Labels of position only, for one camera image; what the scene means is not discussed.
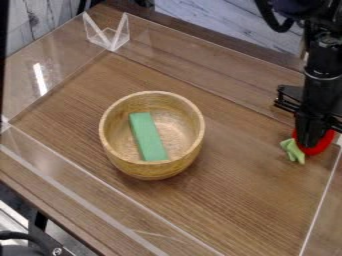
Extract light wooden bowl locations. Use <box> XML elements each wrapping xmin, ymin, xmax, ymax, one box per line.
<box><xmin>99</xmin><ymin>91</ymin><xmax>206</xmax><ymax>180</ymax></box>

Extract green rectangular block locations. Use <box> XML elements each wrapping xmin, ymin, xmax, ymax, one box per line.
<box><xmin>128</xmin><ymin>112</ymin><xmax>168</xmax><ymax>161</ymax></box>

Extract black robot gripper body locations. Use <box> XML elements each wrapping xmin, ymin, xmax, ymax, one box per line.
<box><xmin>274</xmin><ymin>67</ymin><xmax>342</xmax><ymax>133</ymax></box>

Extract black cable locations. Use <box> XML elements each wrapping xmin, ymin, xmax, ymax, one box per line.
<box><xmin>0</xmin><ymin>230</ymin><xmax>45</xmax><ymax>256</ymax></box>

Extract black metal table leg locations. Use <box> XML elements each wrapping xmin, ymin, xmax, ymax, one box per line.
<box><xmin>28</xmin><ymin>210</ymin><xmax>75</xmax><ymax>256</ymax></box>

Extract red plush strawberry green leaves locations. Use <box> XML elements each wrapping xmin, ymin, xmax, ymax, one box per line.
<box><xmin>279</xmin><ymin>128</ymin><xmax>338</xmax><ymax>166</ymax></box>

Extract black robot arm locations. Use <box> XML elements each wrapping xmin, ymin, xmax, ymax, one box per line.
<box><xmin>254</xmin><ymin>0</ymin><xmax>342</xmax><ymax>149</ymax></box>

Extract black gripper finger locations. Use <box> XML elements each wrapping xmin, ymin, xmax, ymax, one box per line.
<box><xmin>295</xmin><ymin>111</ymin><xmax>329</xmax><ymax>148</ymax></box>

